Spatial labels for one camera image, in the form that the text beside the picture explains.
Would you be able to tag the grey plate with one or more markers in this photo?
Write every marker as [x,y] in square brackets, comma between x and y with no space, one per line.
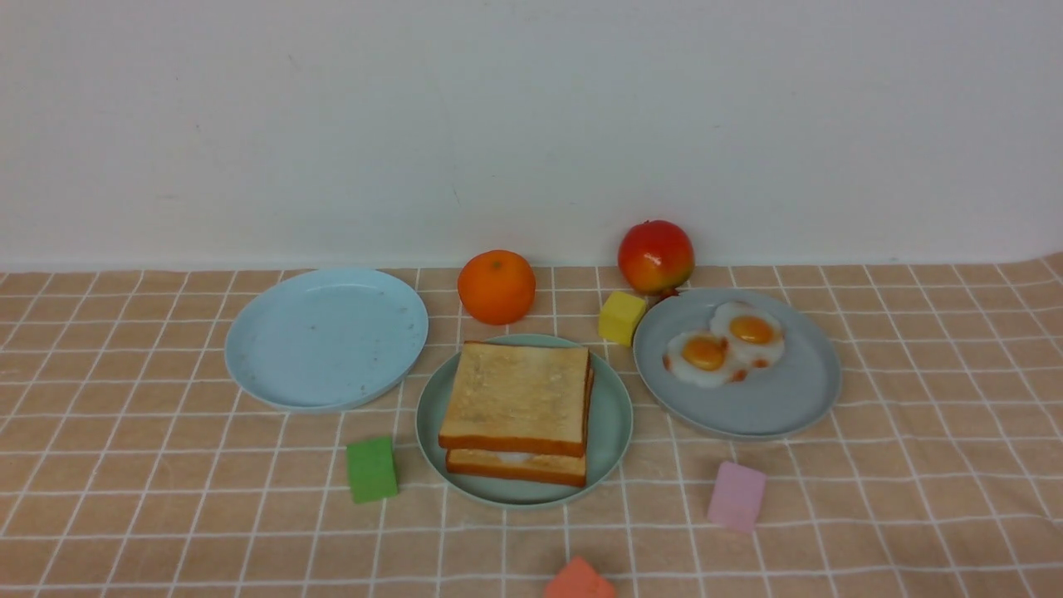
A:
[771,403]

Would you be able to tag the orange-red cube block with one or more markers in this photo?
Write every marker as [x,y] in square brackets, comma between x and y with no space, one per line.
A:
[579,579]

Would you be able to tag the fried egg left on plate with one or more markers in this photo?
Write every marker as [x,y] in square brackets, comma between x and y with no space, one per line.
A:
[702,360]

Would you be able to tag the pink cube block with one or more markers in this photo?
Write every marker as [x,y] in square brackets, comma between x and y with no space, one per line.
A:
[738,492]

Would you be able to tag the orange fruit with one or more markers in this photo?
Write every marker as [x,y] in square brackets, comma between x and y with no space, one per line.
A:
[497,287]

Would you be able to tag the green cube block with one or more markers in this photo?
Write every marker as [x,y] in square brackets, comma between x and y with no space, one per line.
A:
[371,470]

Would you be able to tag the light blue plate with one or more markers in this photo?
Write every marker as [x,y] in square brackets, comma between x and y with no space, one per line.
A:
[327,341]

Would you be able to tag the fried egg right on plate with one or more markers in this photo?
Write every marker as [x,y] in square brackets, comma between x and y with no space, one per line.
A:
[754,336]

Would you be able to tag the red apple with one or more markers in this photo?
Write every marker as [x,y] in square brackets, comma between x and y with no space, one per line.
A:
[656,258]

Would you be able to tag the toast slice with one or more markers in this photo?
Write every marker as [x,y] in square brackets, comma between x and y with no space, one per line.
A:
[520,399]
[519,466]

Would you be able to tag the fried egg on plate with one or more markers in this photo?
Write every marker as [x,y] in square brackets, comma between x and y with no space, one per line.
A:
[754,336]
[702,360]

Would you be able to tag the yellow cube block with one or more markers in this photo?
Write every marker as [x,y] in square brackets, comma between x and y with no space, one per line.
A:
[620,316]

